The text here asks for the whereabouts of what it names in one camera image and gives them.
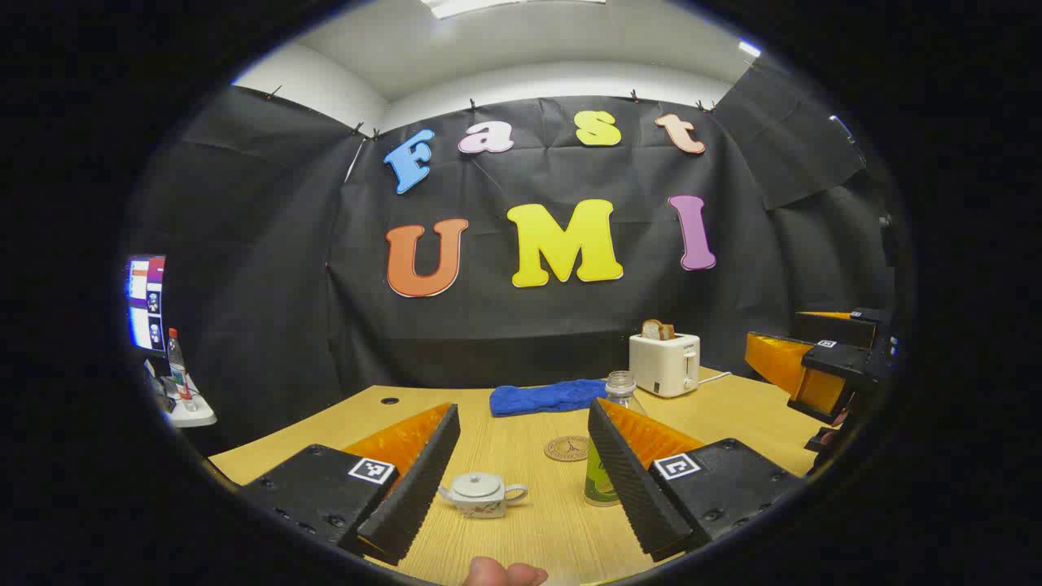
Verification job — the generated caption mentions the ceiling light panel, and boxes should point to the ceiling light panel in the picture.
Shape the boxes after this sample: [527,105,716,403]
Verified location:
[419,0,607,20]

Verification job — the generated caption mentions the white side table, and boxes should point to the white side table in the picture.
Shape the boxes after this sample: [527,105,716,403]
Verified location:
[147,362,218,429]

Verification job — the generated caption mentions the blue towel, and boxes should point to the blue towel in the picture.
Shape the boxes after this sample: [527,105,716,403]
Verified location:
[489,378,610,418]

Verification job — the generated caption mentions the white toaster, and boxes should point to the white toaster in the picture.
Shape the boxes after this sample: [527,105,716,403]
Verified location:
[628,332,702,398]

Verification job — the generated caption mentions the black backdrop cloth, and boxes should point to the black backdrop cloth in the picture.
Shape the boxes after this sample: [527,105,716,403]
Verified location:
[122,61,896,453]

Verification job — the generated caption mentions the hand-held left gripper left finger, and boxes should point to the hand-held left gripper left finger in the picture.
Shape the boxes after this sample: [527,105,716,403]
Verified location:
[236,403,462,567]

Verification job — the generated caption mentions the green label water bottle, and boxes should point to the green label water bottle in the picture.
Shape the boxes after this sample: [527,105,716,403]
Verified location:
[584,370,648,507]

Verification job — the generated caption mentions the computer monitor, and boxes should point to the computer monitor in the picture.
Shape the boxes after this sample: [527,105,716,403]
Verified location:
[126,254,167,352]

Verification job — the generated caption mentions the red cap plastic bottle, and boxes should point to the red cap plastic bottle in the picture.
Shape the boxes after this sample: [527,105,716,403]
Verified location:
[166,328,195,404]

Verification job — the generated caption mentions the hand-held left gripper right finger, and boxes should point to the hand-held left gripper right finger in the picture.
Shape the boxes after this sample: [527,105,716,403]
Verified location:
[588,397,808,564]

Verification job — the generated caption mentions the white teacup lid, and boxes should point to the white teacup lid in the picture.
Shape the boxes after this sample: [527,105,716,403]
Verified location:
[452,472,503,500]

